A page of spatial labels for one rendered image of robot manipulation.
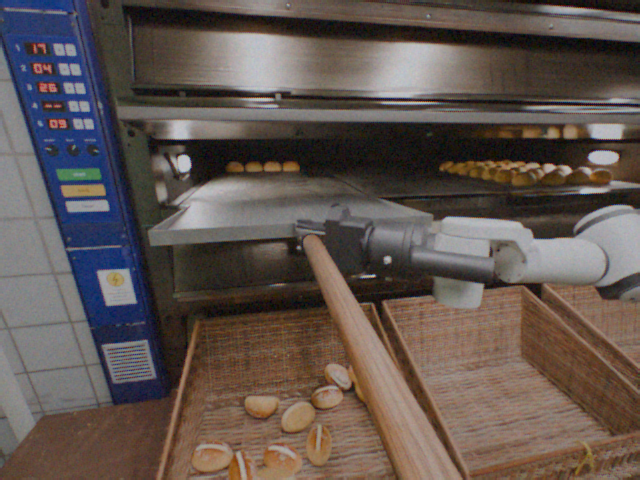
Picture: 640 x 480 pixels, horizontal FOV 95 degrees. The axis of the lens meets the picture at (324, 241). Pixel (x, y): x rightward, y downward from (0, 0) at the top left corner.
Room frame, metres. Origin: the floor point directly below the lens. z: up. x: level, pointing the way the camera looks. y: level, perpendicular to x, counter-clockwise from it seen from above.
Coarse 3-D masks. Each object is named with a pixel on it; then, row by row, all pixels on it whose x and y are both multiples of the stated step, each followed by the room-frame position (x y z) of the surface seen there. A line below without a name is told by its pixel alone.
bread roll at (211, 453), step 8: (216, 440) 0.54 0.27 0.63; (200, 448) 0.51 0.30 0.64; (208, 448) 0.51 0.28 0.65; (216, 448) 0.51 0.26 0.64; (224, 448) 0.52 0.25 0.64; (192, 456) 0.51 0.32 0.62; (200, 456) 0.50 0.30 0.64; (208, 456) 0.50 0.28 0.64; (216, 456) 0.50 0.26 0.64; (224, 456) 0.50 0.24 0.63; (232, 456) 0.52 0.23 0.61; (192, 464) 0.50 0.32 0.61; (200, 464) 0.49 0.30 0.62; (208, 464) 0.49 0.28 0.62; (216, 464) 0.49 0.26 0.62; (224, 464) 0.49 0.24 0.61
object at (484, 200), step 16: (512, 192) 1.03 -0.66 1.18; (528, 192) 1.03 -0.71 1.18; (544, 192) 1.03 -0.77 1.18; (560, 192) 1.03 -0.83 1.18; (576, 192) 1.03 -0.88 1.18; (592, 192) 1.03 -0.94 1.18; (608, 192) 1.04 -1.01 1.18; (624, 192) 1.05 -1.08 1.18; (176, 208) 0.78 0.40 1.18; (416, 208) 0.90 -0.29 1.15; (432, 208) 0.91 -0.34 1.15; (448, 208) 0.92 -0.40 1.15; (464, 208) 0.93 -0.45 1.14; (480, 208) 0.95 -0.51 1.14
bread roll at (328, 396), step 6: (318, 390) 0.69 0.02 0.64; (324, 390) 0.68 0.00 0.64; (330, 390) 0.69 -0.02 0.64; (336, 390) 0.69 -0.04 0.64; (312, 396) 0.68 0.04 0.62; (318, 396) 0.67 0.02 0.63; (324, 396) 0.67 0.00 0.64; (330, 396) 0.67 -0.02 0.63; (336, 396) 0.68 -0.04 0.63; (342, 396) 0.69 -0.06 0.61; (312, 402) 0.67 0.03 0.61; (318, 402) 0.66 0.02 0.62; (324, 402) 0.66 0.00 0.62; (330, 402) 0.66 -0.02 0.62; (336, 402) 0.67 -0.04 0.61; (324, 408) 0.66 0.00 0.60
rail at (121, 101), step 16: (128, 96) 0.63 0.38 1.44; (144, 96) 0.64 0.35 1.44; (480, 112) 0.78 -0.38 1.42; (496, 112) 0.78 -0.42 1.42; (512, 112) 0.79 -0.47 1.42; (528, 112) 0.80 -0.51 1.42; (544, 112) 0.81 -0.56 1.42; (560, 112) 0.82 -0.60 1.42; (576, 112) 0.83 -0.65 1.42; (592, 112) 0.83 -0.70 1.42; (608, 112) 0.84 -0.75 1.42; (624, 112) 0.85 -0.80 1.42
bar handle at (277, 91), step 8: (136, 88) 0.67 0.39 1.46; (144, 88) 0.68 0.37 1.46; (152, 88) 0.68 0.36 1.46; (160, 88) 0.68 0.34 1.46; (168, 88) 0.69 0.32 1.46; (176, 88) 0.69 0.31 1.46; (184, 88) 0.69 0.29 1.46; (192, 88) 0.69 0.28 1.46; (200, 88) 0.70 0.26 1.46; (208, 88) 0.70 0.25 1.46; (216, 88) 0.70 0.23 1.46; (224, 88) 0.71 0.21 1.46; (232, 88) 0.71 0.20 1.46; (240, 88) 0.71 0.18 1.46; (248, 88) 0.72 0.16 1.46; (256, 88) 0.72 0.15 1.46; (264, 88) 0.72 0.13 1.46; (272, 88) 0.73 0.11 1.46; (280, 88) 0.73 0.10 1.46; (288, 88) 0.73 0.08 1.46; (184, 96) 0.69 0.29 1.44; (280, 96) 0.73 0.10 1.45
